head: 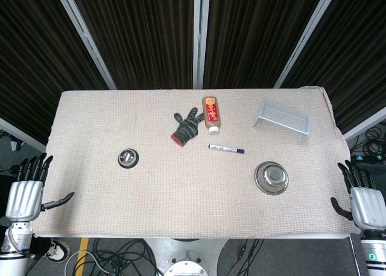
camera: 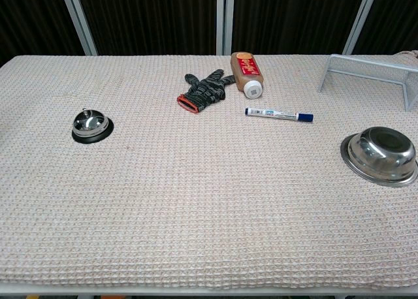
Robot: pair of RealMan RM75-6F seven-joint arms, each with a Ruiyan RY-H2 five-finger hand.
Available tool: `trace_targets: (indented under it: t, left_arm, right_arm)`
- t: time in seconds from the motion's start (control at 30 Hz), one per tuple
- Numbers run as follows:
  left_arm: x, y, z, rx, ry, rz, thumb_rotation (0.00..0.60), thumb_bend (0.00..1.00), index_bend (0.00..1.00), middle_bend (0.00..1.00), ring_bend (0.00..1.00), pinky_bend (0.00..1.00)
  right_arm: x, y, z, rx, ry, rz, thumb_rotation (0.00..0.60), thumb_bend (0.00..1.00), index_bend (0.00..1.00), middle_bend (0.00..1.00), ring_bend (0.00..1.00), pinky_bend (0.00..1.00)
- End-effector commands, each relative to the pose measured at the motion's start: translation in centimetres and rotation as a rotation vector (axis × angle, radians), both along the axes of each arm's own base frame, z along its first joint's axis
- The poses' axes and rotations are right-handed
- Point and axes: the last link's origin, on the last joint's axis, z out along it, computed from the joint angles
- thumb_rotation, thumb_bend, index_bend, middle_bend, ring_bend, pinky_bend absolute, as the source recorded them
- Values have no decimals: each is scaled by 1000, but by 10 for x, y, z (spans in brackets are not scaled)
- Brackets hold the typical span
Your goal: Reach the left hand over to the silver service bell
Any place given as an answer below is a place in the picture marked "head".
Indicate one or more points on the dark knit work glove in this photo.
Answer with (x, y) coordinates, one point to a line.
(186, 127)

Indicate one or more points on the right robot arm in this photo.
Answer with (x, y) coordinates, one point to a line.
(374, 252)

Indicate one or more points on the stainless steel bowl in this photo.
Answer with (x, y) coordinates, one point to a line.
(271, 177)

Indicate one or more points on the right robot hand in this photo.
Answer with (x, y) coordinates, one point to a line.
(365, 206)

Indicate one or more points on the black power strip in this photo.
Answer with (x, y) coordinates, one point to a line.
(369, 158)

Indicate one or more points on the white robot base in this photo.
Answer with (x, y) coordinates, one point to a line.
(187, 256)

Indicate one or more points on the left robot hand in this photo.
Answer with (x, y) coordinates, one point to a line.
(24, 196)

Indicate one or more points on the silver mesh metal shelf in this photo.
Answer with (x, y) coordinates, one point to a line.
(283, 120)

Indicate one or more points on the black white sneaker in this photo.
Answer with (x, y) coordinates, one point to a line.
(55, 249)

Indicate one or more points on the white blue marker pen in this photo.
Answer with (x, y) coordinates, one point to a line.
(226, 149)

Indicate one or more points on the beige woven table cloth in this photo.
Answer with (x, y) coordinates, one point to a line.
(187, 179)

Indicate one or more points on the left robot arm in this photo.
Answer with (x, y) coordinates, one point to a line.
(13, 249)

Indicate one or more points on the brown sauce bottle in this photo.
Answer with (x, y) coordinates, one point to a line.
(211, 113)

